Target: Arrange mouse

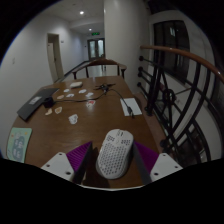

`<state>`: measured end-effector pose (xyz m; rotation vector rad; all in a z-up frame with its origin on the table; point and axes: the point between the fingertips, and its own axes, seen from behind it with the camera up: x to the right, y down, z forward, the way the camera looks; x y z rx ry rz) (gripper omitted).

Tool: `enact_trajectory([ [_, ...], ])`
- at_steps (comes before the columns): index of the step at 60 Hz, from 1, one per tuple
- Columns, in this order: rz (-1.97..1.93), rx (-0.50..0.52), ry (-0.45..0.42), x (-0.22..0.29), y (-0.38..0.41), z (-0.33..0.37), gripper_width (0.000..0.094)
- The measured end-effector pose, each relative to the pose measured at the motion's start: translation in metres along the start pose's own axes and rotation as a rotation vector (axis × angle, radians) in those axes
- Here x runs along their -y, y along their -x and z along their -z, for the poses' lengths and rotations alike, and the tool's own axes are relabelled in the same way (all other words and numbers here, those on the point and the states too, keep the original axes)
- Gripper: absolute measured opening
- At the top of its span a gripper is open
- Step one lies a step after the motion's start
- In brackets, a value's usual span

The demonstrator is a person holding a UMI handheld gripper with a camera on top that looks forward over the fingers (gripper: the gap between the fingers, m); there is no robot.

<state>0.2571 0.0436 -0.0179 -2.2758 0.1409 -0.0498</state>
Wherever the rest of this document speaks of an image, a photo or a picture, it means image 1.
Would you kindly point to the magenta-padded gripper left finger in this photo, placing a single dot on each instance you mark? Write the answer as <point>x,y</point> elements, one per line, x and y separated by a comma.
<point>60,165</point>

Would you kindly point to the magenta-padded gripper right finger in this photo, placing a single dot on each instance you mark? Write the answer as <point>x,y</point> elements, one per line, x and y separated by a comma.
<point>165,165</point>

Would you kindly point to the white honeycomb computer mouse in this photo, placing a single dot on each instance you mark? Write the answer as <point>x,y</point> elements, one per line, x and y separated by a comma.
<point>115,155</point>

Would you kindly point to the light green printed mouse pad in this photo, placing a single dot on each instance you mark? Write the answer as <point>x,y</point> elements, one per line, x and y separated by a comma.
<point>18,145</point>

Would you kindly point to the beige sticker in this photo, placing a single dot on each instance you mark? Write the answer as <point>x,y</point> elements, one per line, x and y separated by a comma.
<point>48,112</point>
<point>60,97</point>
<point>58,109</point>

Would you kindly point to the black power adapter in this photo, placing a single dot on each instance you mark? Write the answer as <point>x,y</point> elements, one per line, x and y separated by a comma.
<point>49,102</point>

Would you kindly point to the black railing with wooden handrail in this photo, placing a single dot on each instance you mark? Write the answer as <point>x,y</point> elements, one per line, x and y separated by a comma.
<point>173,100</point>

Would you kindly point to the dark closed laptop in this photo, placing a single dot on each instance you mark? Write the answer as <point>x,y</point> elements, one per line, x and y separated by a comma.
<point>36,101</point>

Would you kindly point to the red and white sticker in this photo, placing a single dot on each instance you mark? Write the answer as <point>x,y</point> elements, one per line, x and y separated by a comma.
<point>90,103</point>

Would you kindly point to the small white box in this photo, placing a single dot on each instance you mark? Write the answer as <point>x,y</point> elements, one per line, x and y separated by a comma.
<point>76,84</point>

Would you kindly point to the white side door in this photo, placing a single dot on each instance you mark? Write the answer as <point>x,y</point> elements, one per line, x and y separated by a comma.
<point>55,56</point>

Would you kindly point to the wooden armchair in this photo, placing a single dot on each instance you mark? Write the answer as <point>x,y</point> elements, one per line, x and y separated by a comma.
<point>100,62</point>

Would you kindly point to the dark framed window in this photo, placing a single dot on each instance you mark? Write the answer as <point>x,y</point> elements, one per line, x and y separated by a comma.
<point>171,46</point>

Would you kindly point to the glass double door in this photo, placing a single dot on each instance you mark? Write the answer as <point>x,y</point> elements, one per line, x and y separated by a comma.
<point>96,49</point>

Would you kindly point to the green exit sign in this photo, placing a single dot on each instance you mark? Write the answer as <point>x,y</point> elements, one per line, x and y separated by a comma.
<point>95,33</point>

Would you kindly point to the recessed ceiling lights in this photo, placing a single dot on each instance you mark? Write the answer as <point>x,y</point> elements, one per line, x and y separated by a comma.
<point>81,12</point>

